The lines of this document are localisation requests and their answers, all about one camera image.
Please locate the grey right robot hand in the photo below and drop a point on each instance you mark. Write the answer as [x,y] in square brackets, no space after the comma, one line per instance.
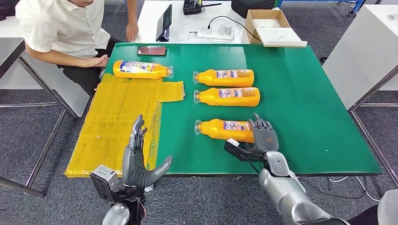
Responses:
[266,139]

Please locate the person's right hand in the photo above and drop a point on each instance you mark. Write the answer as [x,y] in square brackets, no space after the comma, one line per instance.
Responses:
[99,61]

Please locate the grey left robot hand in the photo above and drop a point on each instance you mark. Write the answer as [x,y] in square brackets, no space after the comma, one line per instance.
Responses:
[133,167]

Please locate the person's left hand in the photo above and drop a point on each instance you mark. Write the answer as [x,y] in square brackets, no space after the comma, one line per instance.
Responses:
[132,31]

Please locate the orange detergent bottle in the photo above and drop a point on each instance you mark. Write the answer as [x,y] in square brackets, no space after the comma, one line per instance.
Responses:
[217,132]
[227,100]
[224,80]
[140,73]

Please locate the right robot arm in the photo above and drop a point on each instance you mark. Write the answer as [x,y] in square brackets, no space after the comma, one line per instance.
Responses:
[286,192]

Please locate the white table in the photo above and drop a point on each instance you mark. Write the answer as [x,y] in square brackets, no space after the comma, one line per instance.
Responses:
[149,18]

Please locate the smartphone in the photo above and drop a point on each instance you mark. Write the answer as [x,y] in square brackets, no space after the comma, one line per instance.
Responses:
[152,51]

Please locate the black tablet on stand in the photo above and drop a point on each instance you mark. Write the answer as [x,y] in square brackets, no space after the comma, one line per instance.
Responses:
[164,23]

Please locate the green table mat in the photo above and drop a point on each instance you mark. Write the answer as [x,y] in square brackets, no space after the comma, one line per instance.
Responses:
[295,108]

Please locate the yellow plastic sheet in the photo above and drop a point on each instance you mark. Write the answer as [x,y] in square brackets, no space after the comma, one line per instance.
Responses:
[118,124]

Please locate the white cabinet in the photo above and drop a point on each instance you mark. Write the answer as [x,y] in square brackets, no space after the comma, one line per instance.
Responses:
[363,52]
[74,102]

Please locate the person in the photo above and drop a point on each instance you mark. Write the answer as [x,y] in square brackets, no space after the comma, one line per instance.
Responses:
[62,28]
[388,208]

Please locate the black radio with antenna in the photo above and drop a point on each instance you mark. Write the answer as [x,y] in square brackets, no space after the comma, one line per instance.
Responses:
[191,7]

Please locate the white power strip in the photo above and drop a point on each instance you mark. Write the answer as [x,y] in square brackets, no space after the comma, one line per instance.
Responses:
[214,35]

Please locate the steel table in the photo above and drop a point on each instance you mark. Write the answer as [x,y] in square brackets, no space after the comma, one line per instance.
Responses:
[9,52]

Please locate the white flat box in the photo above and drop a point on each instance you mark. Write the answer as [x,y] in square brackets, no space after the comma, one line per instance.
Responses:
[280,37]

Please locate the open cardboard box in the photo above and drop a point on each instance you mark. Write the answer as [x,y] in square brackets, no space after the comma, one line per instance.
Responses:
[250,28]

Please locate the black bag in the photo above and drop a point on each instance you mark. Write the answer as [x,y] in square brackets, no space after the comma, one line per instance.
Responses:
[252,6]

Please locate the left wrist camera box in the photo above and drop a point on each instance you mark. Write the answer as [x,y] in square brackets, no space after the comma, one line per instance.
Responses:
[104,178]

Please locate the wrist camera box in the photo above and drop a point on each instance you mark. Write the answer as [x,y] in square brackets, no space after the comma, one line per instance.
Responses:
[232,143]
[104,178]

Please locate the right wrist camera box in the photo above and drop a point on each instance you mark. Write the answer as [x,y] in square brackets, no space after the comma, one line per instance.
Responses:
[232,143]

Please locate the steel table frame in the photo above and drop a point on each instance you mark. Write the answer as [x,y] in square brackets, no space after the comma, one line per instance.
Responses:
[373,87]

